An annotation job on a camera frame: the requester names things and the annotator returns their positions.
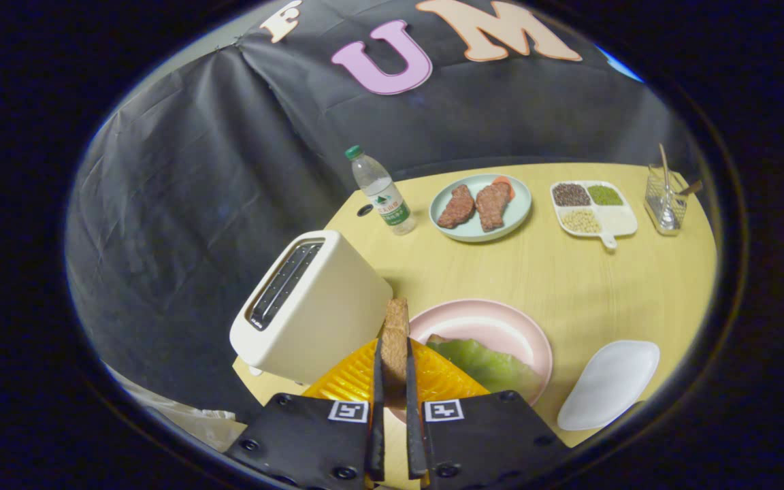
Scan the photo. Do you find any metal spoon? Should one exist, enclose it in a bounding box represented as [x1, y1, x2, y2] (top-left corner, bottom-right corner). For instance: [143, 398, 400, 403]
[658, 143, 679, 229]

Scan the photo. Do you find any brown steak piece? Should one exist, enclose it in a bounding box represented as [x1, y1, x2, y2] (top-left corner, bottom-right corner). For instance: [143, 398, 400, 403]
[437, 184, 476, 229]
[475, 181, 512, 233]

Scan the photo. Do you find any cream white toaster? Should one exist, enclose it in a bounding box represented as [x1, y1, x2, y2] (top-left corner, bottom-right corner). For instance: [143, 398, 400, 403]
[229, 230, 394, 386]

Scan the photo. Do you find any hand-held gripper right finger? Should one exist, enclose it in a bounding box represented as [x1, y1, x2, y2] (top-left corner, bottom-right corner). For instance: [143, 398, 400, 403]
[404, 338, 573, 490]

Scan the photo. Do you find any light blue plate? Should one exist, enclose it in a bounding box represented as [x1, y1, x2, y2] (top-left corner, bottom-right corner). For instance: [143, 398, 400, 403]
[429, 174, 533, 243]

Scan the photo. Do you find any green lettuce leaf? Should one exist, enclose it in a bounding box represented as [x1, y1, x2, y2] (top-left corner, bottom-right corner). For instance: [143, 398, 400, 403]
[426, 335, 544, 402]

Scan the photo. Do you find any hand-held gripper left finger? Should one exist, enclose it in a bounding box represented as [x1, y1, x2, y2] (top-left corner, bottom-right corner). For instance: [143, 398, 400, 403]
[223, 338, 387, 490]

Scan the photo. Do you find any person's beige jacket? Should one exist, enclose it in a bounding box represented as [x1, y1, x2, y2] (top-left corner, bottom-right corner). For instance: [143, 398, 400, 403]
[103, 364, 248, 453]

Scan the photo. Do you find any white divided bean dish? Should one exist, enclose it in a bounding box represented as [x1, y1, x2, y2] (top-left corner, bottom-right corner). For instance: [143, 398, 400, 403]
[550, 180, 638, 250]

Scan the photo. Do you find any brown crust bread slice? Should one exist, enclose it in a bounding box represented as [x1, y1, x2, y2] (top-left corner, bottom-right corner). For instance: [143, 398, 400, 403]
[380, 297, 411, 409]

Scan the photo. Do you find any white oval dish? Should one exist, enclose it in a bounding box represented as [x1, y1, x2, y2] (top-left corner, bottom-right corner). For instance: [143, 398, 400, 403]
[557, 340, 661, 431]

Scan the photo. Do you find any pink plate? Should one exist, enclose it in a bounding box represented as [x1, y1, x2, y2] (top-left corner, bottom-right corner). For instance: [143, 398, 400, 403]
[389, 299, 554, 423]

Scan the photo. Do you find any clear plastic water bottle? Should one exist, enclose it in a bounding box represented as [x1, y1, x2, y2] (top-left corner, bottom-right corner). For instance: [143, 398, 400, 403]
[344, 145, 417, 236]

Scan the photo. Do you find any wire mesh utensil basket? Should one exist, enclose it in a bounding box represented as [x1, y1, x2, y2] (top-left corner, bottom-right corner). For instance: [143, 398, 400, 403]
[644, 163, 691, 237]

